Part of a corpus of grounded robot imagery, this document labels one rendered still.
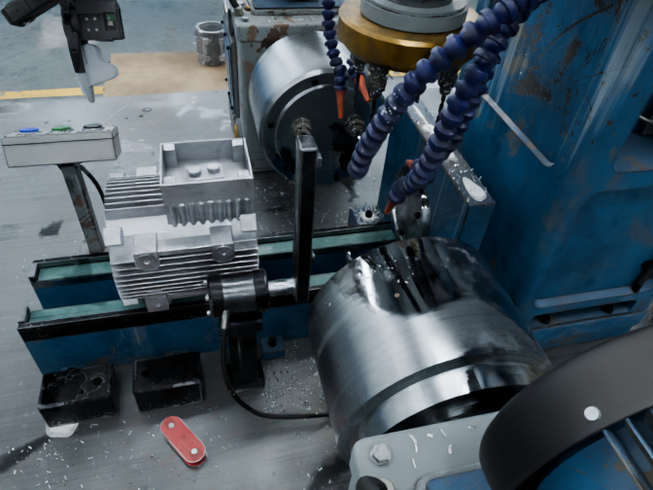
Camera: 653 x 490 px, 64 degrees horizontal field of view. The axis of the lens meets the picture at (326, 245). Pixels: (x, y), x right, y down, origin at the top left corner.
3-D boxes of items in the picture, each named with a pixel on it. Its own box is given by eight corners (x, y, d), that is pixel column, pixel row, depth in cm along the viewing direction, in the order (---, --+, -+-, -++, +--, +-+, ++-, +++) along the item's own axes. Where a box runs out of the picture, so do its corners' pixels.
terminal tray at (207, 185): (246, 176, 81) (244, 135, 76) (256, 220, 74) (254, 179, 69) (166, 182, 79) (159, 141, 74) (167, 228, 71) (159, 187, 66)
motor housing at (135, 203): (247, 230, 95) (242, 141, 82) (261, 311, 82) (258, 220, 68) (131, 242, 91) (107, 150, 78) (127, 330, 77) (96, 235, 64)
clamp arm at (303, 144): (308, 285, 76) (318, 133, 59) (313, 300, 74) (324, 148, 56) (285, 288, 75) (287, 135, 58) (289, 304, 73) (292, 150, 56)
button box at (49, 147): (122, 153, 95) (117, 122, 93) (117, 159, 89) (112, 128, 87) (19, 159, 92) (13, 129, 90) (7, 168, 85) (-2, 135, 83)
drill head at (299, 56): (341, 103, 132) (351, 0, 115) (386, 192, 107) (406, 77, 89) (242, 109, 127) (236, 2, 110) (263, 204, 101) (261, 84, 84)
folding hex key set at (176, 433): (157, 431, 79) (155, 425, 78) (175, 417, 81) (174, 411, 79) (192, 472, 75) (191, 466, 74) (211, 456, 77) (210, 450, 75)
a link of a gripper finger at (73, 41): (84, 73, 82) (72, 12, 79) (73, 73, 82) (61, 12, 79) (88, 72, 87) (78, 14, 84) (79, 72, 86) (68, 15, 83)
